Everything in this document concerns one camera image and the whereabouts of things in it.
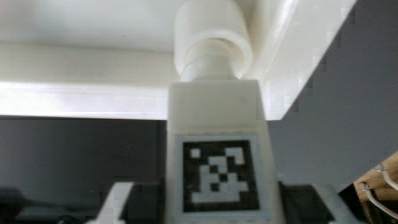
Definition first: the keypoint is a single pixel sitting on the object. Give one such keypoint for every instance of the white square tabletop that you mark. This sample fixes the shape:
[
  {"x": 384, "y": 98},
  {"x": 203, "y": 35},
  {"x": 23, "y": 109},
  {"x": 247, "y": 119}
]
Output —
[{"x": 93, "y": 52}]

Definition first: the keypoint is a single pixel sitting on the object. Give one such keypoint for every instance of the white table leg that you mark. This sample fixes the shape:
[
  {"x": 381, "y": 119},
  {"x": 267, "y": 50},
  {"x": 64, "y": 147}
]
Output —
[{"x": 221, "y": 182}]

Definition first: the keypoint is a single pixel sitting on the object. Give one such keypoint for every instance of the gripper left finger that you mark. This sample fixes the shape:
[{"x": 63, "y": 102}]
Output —
[{"x": 111, "y": 211}]

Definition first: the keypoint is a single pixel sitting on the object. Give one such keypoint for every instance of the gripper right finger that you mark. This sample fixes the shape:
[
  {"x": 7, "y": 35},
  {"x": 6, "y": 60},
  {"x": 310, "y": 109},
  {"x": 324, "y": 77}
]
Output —
[{"x": 343, "y": 216}]

